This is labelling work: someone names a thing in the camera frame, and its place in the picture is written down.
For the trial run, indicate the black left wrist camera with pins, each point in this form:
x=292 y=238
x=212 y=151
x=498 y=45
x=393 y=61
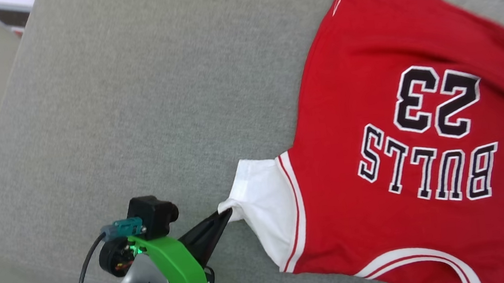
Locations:
x=152 y=215

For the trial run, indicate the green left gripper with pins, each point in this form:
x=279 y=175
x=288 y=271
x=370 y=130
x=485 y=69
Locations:
x=181 y=271

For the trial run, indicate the red basketball jersey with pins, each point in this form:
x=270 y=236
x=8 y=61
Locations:
x=364 y=54

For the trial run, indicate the white power supply box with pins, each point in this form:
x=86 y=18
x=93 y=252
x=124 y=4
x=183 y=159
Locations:
x=9 y=17

